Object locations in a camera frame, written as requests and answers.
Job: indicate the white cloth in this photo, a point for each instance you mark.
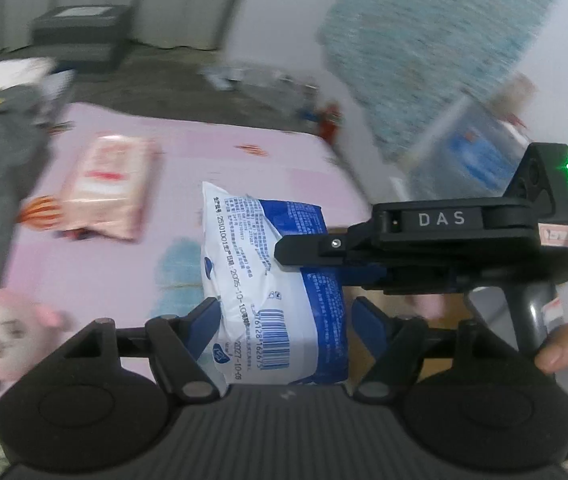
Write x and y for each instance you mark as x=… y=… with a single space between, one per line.
x=8 y=75

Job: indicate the pink bed sheet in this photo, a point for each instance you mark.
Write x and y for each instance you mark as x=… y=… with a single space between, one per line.
x=188 y=160

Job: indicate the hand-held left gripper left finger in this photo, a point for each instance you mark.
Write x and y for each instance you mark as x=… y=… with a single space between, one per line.
x=206 y=330

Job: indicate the dark grey storage box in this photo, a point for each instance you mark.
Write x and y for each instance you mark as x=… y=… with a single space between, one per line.
x=81 y=35

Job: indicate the blue patterned wall cloth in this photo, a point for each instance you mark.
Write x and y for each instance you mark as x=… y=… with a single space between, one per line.
x=439 y=35

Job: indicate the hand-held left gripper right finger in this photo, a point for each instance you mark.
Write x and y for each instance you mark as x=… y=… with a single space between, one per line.
x=369 y=325

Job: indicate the pink wet wipes packet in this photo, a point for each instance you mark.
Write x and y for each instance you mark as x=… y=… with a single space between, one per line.
x=108 y=185

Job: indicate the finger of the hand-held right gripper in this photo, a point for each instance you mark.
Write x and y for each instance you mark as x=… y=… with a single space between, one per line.
x=314 y=252

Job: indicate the blue white tissue packet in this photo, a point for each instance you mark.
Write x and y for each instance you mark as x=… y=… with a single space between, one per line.
x=244 y=270

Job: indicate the pink plush toy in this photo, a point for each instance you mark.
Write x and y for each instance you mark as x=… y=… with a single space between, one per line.
x=3 y=330

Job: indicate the red object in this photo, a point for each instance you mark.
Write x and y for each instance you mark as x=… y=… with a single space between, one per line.
x=330 y=117

